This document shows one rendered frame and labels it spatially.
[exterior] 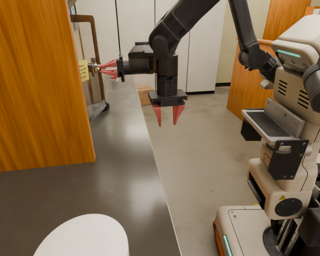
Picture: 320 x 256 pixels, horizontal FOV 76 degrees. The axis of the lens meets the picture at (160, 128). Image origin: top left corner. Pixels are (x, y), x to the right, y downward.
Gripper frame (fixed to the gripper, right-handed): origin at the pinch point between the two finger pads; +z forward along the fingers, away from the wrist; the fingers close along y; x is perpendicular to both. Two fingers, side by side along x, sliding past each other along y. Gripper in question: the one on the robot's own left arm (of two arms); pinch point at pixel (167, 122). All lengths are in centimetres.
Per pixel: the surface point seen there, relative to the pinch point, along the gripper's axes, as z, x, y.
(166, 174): 109, -102, -21
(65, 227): 1.3, 30.5, 23.0
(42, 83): -12.6, -6.1, 33.5
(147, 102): 100, -291, -27
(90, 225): 1.3, 30.8, 19.1
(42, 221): 15.7, 15.4, 34.6
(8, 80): -14.0, -6.1, 41.6
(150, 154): 15.8, -7.5, 4.8
